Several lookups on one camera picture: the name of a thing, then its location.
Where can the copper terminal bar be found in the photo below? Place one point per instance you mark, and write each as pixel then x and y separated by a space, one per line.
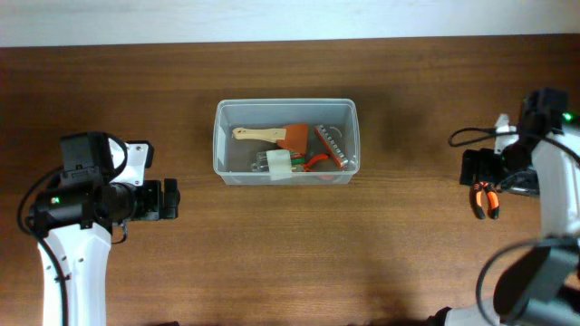
pixel 332 146

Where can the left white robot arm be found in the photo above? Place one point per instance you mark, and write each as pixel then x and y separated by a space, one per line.
pixel 100 186

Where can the clear plastic container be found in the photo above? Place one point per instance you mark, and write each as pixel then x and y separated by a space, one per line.
pixel 232 157

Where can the orange black long-nose pliers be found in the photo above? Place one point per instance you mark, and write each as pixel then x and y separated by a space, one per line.
pixel 484 201

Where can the orange scraper wooden handle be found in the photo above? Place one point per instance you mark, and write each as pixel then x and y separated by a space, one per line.
pixel 292 137

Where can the red handled cutting pliers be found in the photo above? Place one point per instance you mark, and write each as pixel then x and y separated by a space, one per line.
pixel 320 169

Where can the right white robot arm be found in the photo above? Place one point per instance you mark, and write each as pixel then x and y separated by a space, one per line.
pixel 525 283

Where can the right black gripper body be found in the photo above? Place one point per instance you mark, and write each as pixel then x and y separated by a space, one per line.
pixel 489 166

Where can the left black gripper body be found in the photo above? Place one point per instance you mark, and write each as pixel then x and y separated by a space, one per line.
pixel 149 205

